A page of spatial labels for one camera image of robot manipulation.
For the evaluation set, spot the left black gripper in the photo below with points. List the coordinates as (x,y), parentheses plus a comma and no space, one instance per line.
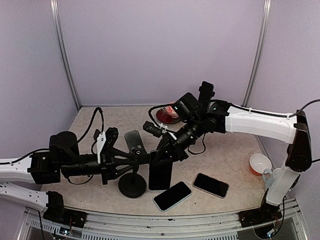
(108,165)

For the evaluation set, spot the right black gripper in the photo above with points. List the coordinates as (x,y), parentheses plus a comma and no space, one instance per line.
(175,151)

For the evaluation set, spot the black pole stand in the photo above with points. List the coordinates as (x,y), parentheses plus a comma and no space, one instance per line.
(134,186)

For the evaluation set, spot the phone black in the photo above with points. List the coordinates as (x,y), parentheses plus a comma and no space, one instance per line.
(207,84)

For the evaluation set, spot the phone blue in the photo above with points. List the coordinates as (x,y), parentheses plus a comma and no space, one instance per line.
(172,196)
(159,177)

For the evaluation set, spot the black pole stand clamp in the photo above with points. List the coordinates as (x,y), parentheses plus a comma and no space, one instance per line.
(205,93)

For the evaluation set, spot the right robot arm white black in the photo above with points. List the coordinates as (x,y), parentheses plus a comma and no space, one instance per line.
(209,116)

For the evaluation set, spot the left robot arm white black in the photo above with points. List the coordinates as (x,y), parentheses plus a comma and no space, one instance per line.
(62,159)

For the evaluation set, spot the middle folding phone stand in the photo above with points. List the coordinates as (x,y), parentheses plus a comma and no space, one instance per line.
(134,143)

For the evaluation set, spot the phone lower right pink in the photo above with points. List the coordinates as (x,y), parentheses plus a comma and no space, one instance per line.
(211,185)

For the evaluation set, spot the red saucer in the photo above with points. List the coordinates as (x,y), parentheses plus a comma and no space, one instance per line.
(165,118)

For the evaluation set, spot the red patterned teacup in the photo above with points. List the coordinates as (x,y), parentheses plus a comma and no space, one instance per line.
(169,110)

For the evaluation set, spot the orange white bowl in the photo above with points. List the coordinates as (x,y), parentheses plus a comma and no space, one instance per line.
(258,163)

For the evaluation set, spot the light blue mug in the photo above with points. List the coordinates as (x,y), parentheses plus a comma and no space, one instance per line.
(268,178)

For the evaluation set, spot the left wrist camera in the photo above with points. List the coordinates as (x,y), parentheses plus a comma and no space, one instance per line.
(104,140)

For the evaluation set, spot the front aluminium rail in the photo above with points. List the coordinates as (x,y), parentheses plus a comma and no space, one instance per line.
(216,226)

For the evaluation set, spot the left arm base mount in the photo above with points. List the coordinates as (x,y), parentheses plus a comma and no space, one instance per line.
(58,213)

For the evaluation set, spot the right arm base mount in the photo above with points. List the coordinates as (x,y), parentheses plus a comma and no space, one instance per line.
(260,215)

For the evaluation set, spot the left aluminium frame post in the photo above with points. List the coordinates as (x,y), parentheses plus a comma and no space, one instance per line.
(63,53)

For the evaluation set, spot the aluminium frame post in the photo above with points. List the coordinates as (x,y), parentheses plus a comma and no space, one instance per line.
(63,53)
(258,52)

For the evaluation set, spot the right aluminium frame post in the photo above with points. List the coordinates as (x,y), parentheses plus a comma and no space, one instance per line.
(258,52)

